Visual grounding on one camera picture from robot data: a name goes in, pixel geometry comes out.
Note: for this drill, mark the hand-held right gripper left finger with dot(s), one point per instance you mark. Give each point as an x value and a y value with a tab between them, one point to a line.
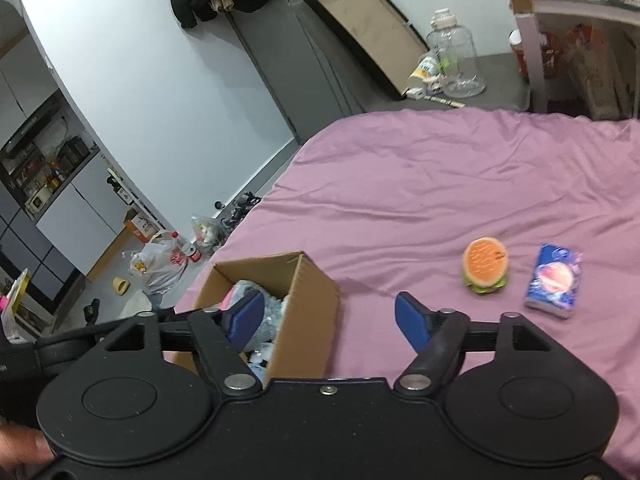
245	317

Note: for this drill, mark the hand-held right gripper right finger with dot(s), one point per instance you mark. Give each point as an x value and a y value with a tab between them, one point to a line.
412	320

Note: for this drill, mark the grey fluffy heart pouch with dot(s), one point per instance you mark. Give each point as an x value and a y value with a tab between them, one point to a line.
272	315

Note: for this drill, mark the brown cardboard box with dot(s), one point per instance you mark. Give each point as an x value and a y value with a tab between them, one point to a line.
305	320

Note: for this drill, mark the orange burger plush toy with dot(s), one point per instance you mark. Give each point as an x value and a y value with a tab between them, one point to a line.
485	265

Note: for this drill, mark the blue tissue pack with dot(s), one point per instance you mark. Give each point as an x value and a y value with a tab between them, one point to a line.
554	282

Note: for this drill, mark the person's left hand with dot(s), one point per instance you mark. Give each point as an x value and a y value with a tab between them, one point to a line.
20	447

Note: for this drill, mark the black slipper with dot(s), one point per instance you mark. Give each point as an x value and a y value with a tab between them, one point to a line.
91	311

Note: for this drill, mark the clear bag of trash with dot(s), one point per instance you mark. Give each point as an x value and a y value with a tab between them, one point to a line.
207	232

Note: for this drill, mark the white plastic shopping bag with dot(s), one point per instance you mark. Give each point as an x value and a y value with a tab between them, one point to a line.
157	267

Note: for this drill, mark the yellow slipper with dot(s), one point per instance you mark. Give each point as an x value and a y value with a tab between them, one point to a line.
121	286

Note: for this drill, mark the small orange cardboard box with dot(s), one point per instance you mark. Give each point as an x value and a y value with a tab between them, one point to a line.
142	225

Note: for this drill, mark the white kitchen cabinet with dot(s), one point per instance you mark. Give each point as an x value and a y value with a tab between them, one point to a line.
70	220

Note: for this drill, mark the pink bedsheet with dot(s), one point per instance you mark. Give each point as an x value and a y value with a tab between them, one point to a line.
450	175

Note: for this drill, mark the small white box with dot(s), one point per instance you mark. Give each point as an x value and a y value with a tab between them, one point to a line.
415	94

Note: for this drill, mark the small white bottle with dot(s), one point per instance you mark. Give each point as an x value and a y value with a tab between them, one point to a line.
422	71

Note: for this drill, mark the large clear water jar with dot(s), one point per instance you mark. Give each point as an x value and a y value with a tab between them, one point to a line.
457	55

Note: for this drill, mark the red bag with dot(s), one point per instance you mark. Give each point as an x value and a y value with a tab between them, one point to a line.
555	52

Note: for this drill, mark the beige tote bag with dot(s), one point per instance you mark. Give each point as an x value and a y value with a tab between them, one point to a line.
600	75

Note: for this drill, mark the cluttered desk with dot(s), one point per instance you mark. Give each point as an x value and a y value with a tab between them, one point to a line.
575	0

